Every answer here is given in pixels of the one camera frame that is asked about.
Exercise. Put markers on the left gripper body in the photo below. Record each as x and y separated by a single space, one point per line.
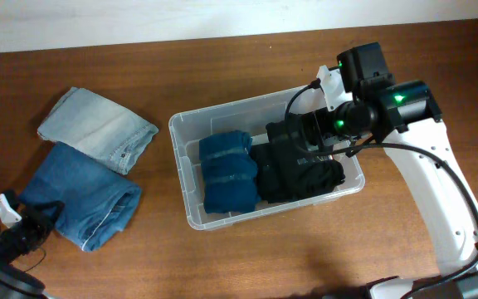
34 227

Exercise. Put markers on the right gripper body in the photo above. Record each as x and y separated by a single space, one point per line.
328 124

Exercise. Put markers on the black garment with band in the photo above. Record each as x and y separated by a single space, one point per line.
304 176

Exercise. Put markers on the medium blue jeans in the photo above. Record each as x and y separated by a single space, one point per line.
98 202

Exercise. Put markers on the dark blue garment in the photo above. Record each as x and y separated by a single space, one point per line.
228 173

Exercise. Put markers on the light blue jeans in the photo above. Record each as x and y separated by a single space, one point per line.
99 128

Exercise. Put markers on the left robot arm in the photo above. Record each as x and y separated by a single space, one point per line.
17 283

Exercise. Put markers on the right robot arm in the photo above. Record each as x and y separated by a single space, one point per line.
366 108

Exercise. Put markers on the clear plastic storage bin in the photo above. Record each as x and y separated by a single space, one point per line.
251 116

